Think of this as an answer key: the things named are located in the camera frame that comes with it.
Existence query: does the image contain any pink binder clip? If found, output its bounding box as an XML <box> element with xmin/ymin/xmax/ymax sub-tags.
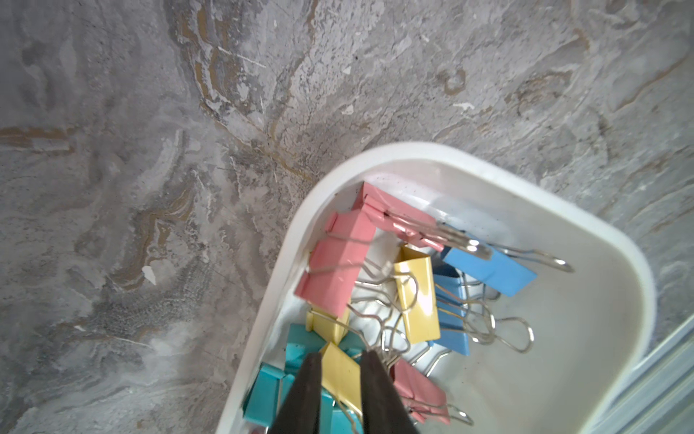
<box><xmin>354</xmin><ymin>182</ymin><xmax>493</xmax><ymax>260</ymax></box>
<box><xmin>295</xmin><ymin>210</ymin><xmax>376</xmax><ymax>316</ymax></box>
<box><xmin>390</xmin><ymin>357</ymin><xmax>475</xmax><ymax>426</ymax></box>

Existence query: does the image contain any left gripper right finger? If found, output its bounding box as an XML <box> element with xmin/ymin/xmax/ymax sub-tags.
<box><xmin>360</xmin><ymin>351</ymin><xmax>417</xmax><ymax>434</ymax></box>

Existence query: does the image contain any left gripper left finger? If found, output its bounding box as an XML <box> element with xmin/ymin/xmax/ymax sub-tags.
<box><xmin>269</xmin><ymin>353</ymin><xmax>322</xmax><ymax>434</ymax></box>

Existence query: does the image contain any blue binder clip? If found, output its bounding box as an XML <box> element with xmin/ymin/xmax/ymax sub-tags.
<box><xmin>441</xmin><ymin>243</ymin><xmax>575</xmax><ymax>297</ymax></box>
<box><xmin>434</xmin><ymin>274</ymin><xmax>535</xmax><ymax>356</ymax></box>

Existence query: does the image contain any yellow binder clip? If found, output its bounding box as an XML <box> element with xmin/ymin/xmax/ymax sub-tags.
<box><xmin>394</xmin><ymin>246</ymin><xmax>441</xmax><ymax>344</ymax></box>
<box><xmin>320</xmin><ymin>343</ymin><xmax>363</xmax><ymax>421</ymax></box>
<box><xmin>305</xmin><ymin>307</ymin><xmax>350</xmax><ymax>345</ymax></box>

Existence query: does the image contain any white plastic storage tray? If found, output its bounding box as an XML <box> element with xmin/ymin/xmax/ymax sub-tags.
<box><xmin>217</xmin><ymin>142</ymin><xmax>656</xmax><ymax>433</ymax></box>

